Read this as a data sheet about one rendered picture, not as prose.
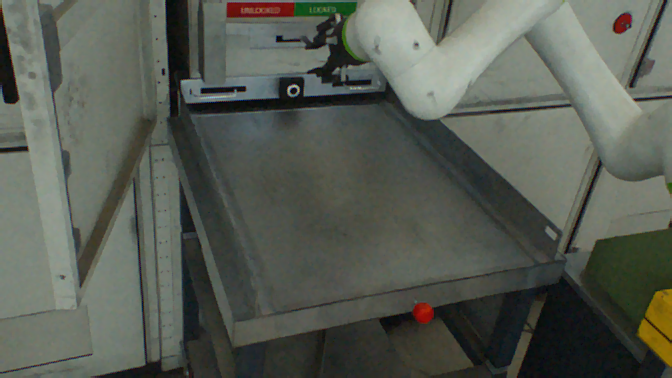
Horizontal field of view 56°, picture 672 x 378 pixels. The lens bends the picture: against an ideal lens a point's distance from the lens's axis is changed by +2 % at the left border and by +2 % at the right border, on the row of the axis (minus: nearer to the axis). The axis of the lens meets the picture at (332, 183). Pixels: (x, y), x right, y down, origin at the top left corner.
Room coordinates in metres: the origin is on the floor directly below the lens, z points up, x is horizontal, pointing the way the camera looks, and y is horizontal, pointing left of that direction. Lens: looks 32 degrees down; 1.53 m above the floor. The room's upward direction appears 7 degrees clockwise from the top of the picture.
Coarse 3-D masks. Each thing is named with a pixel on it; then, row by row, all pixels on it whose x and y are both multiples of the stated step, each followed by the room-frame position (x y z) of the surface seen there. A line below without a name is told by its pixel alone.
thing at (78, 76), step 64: (0, 0) 0.67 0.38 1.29; (64, 0) 0.85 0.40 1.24; (128, 0) 1.22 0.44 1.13; (0, 64) 0.70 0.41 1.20; (64, 64) 0.82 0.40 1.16; (128, 64) 1.17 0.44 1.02; (64, 128) 0.79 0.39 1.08; (128, 128) 1.13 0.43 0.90; (64, 192) 0.68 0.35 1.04; (64, 256) 0.67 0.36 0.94
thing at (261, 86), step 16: (192, 80) 1.35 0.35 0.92; (240, 80) 1.40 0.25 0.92; (256, 80) 1.41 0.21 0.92; (272, 80) 1.43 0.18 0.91; (320, 80) 1.48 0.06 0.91; (352, 80) 1.52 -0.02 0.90; (368, 80) 1.54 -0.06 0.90; (384, 80) 1.56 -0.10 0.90; (240, 96) 1.40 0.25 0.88; (256, 96) 1.41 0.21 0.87; (272, 96) 1.43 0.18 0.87
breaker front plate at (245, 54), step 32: (192, 0) 1.36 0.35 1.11; (224, 0) 1.39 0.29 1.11; (256, 0) 1.42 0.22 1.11; (288, 0) 1.46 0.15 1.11; (320, 0) 1.49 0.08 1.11; (352, 0) 1.52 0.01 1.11; (192, 32) 1.36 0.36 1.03; (192, 64) 1.36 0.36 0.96; (256, 64) 1.43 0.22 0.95; (288, 64) 1.46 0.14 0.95; (320, 64) 1.49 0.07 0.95
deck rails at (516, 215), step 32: (192, 128) 1.16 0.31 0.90; (416, 128) 1.39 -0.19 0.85; (448, 128) 1.28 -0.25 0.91; (448, 160) 1.25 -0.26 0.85; (480, 160) 1.16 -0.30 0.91; (224, 192) 1.01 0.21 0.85; (480, 192) 1.12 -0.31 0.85; (512, 192) 1.05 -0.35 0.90; (224, 224) 0.88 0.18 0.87; (512, 224) 1.02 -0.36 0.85; (544, 224) 0.96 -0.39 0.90; (544, 256) 0.93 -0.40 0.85; (256, 288) 0.69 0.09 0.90
